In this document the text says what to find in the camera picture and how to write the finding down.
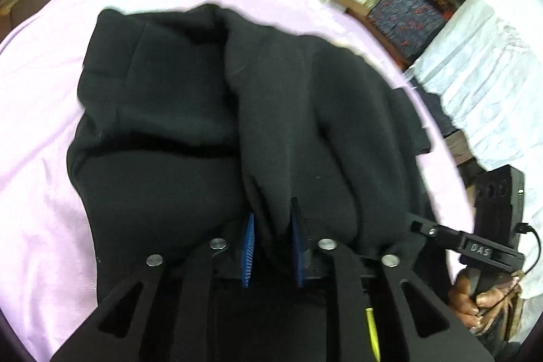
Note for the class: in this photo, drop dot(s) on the pink printed blanket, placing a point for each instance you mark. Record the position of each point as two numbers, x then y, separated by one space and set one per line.
38 111

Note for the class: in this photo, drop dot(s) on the dark patterned box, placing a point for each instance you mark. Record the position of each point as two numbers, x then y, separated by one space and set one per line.
439 114

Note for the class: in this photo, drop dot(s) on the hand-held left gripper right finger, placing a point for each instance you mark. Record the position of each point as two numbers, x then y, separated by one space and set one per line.
298 256

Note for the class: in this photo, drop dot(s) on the white lace curtain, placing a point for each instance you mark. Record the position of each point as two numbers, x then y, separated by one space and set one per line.
488 61

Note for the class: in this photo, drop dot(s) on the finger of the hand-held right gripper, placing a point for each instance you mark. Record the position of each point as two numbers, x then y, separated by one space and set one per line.
437 234

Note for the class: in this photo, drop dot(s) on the black hooded jacket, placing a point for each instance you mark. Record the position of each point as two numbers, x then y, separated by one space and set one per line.
254 111

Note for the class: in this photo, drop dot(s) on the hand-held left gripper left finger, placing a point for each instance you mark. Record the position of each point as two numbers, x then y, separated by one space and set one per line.
250 251

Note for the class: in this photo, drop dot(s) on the person's right hand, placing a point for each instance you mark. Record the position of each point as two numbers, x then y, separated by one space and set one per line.
464 302

